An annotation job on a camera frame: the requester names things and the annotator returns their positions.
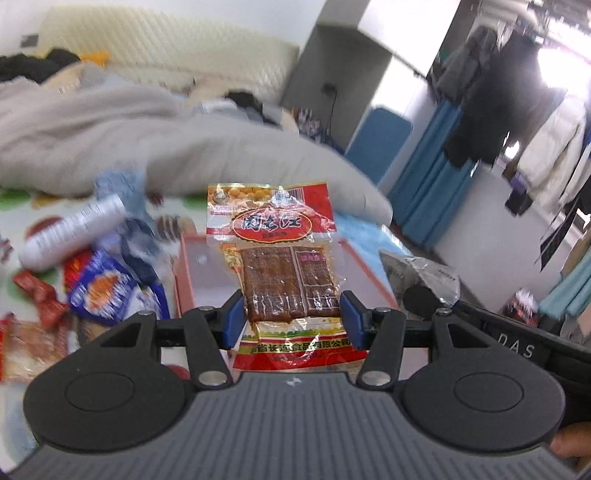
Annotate white puffer jacket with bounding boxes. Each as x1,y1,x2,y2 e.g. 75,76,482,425
517,92,589,208

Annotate red suitcase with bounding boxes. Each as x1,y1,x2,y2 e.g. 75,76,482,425
505,288,546,326

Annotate colourful clothes pile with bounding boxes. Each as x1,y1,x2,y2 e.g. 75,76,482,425
291,108,345,153

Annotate cream quilted headboard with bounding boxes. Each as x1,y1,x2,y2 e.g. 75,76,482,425
39,7,301,93

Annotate blue curtain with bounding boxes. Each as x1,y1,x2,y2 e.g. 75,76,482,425
388,99,478,252

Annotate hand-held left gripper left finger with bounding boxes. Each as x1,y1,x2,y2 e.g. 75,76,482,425
92,290,245,391

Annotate red dried tofu packet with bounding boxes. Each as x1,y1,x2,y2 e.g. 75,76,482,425
206,181,370,372

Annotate dark hanging socks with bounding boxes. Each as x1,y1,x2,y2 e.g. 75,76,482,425
505,173,536,215

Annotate black garment on bed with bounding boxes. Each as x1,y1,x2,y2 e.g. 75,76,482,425
224,90,282,125

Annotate light blue plastic bag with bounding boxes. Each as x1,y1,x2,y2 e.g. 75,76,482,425
95,171,148,217

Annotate black charger with cable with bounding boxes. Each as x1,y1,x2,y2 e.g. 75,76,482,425
321,82,340,134

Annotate silver foil packet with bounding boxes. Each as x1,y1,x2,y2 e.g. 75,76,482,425
379,249,461,308

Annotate blue white snack bag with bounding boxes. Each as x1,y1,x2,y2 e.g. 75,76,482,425
65,249,169,326

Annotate black hanging coat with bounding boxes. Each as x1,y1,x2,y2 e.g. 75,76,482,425
443,32,555,167

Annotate teal cloth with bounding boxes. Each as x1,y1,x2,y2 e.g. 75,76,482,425
538,249,591,319

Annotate person's right hand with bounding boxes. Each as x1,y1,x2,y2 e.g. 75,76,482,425
550,422,591,462

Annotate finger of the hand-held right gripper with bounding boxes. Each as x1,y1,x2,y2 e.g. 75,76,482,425
403,285,458,321

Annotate black clothing pile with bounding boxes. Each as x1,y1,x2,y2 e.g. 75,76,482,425
0,48,81,84

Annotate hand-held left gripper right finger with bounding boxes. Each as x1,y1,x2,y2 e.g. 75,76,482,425
341,292,497,389

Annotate grey duvet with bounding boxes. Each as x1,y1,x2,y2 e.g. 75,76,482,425
0,76,393,222

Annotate red-topped clear snack packet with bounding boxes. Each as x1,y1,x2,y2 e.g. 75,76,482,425
0,316,72,381

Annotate beige pillow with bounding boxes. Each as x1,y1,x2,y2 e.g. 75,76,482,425
189,76,232,100

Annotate fruit print mat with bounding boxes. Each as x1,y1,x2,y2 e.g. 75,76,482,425
0,189,204,462

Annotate grey white wardrobe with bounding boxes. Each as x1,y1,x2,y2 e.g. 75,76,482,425
281,0,462,153

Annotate white plastic bottle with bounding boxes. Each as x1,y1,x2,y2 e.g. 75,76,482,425
21,194,127,271

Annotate blue padded board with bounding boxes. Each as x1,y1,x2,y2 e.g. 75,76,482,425
344,107,413,185

